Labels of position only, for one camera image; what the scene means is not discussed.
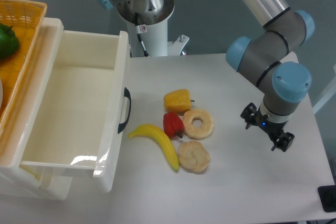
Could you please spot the red toy bell pepper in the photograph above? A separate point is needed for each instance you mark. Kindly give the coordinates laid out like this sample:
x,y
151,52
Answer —
x,y
173,125

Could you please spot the ring donut with hole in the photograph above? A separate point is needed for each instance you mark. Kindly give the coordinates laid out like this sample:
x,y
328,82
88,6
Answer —
x,y
198,123

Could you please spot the green toy bell pepper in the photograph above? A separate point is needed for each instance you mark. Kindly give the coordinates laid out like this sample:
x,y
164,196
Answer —
x,y
9,42

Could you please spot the round twisted beige pastry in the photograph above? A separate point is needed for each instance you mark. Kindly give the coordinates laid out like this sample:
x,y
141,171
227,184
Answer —
x,y
193,156

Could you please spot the orange woven basket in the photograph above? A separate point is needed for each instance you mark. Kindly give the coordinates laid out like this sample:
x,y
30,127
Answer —
x,y
26,18

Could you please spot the white plastic drawer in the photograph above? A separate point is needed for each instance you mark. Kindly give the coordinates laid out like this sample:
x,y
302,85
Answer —
x,y
75,133

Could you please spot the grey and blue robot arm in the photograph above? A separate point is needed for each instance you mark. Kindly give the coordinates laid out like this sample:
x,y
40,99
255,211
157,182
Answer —
x,y
284,84

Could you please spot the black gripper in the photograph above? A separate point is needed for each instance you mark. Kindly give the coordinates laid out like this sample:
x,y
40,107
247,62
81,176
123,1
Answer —
x,y
270,123

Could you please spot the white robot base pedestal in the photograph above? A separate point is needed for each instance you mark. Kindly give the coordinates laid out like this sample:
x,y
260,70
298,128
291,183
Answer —
x,y
147,27

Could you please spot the black drawer handle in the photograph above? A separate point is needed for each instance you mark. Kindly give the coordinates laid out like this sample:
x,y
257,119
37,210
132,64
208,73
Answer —
x,y
127,110

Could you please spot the yellow toy bell pepper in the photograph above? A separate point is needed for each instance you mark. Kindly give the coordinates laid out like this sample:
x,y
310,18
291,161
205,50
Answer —
x,y
177,101

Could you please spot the yellow toy banana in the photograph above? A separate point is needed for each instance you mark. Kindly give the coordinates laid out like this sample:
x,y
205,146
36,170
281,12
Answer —
x,y
161,139

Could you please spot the black device at table edge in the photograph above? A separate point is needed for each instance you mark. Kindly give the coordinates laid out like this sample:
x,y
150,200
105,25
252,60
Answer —
x,y
327,196

